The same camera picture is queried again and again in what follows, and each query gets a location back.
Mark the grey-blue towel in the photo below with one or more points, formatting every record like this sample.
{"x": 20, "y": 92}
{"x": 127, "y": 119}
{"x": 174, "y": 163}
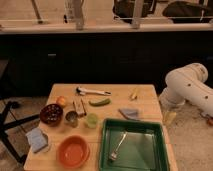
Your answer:
{"x": 131, "y": 114}

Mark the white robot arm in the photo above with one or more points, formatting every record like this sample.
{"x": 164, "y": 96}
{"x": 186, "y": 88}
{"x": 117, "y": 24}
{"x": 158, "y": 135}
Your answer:
{"x": 187, "y": 83}

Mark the green plastic tray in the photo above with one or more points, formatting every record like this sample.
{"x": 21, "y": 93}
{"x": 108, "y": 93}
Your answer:
{"x": 143, "y": 149}

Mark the green cucumber toy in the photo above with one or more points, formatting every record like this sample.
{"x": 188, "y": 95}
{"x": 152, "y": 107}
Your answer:
{"x": 99, "y": 103}

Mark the yellow banana toy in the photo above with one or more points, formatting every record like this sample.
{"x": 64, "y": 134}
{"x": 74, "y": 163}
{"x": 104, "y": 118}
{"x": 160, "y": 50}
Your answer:
{"x": 133, "y": 96}

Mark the light green cup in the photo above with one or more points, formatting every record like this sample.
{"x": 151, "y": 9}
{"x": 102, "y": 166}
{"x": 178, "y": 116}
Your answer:
{"x": 91, "y": 120}

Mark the wooden table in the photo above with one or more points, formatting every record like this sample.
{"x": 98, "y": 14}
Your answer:
{"x": 146, "y": 101}

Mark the orange peach toy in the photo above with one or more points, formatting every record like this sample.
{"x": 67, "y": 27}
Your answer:
{"x": 61, "y": 101}

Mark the small metal cup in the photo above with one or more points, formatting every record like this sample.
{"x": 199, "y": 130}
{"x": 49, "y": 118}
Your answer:
{"x": 72, "y": 118}

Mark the dark red colander bowl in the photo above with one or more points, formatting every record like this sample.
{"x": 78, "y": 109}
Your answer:
{"x": 51, "y": 114}

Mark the metal fork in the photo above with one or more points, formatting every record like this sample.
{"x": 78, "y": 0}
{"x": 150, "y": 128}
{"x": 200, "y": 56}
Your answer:
{"x": 114, "y": 153}

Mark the orange plastic bowl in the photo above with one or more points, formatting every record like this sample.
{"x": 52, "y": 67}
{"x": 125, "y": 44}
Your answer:
{"x": 73, "y": 152}

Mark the blue sponge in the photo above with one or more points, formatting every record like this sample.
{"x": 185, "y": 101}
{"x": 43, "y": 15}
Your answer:
{"x": 36, "y": 140}

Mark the black chair base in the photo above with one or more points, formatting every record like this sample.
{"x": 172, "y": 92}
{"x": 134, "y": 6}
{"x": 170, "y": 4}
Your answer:
{"x": 4, "y": 126}

